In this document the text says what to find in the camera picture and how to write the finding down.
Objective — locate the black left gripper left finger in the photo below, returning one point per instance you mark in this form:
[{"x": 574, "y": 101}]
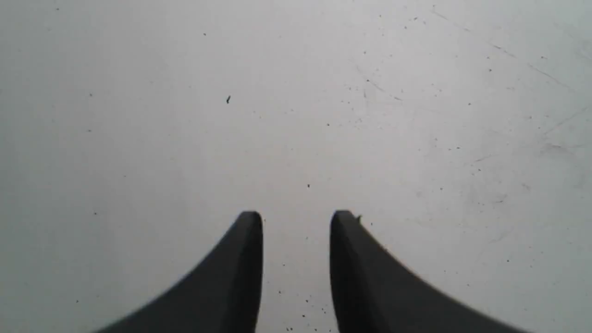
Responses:
[{"x": 220, "y": 295}]

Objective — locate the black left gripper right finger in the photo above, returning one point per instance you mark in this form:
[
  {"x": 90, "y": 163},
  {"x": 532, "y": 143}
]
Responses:
[{"x": 373, "y": 292}]

